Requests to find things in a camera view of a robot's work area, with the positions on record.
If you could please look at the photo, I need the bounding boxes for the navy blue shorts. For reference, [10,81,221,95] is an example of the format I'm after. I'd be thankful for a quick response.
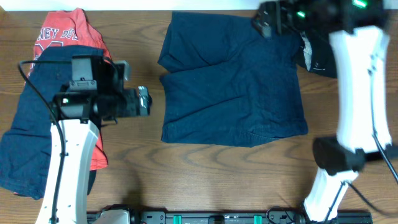
[158,12,308,147]

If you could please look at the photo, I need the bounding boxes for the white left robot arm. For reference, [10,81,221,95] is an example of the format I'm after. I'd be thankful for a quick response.
[36,55,152,223]

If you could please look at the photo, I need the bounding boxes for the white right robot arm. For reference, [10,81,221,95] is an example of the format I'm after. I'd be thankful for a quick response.
[253,0,397,223]

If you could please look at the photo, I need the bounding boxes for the folded black shorts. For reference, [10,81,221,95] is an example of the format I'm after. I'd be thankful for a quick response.
[295,31,337,78]

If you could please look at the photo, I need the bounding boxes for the red printed t-shirt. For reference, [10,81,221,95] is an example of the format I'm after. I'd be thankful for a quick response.
[14,7,113,196]

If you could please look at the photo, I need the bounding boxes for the navy shorts on pile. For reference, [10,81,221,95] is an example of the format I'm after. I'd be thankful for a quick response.
[1,45,104,200]

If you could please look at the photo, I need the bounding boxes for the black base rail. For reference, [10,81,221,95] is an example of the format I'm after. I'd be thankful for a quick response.
[86,210,373,224]

